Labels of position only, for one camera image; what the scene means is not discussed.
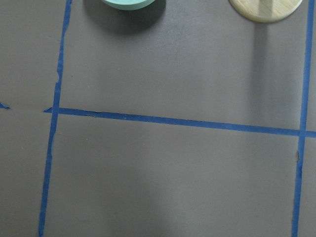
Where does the mint green round bowl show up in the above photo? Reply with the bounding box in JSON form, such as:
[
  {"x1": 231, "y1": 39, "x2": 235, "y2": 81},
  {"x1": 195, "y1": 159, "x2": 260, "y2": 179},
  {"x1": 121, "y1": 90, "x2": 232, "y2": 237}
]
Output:
[{"x1": 102, "y1": 0, "x2": 155, "y2": 10}]

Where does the long blue tape strip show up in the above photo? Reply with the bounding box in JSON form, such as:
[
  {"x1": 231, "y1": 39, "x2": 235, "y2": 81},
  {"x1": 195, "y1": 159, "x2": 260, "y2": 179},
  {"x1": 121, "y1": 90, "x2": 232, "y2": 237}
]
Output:
[{"x1": 0, "y1": 101, "x2": 316, "y2": 138}]

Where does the round wooden stand base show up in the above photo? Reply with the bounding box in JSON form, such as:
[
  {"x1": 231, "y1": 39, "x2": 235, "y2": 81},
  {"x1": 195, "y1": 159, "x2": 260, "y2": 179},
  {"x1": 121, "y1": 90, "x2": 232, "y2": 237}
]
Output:
[{"x1": 229, "y1": 0, "x2": 302, "y2": 23}]

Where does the crossing blue tape strip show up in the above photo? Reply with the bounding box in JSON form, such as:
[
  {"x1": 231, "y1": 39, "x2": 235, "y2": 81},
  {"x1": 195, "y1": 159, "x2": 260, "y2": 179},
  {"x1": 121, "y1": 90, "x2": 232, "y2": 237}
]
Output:
[{"x1": 291, "y1": 0, "x2": 315, "y2": 237}]

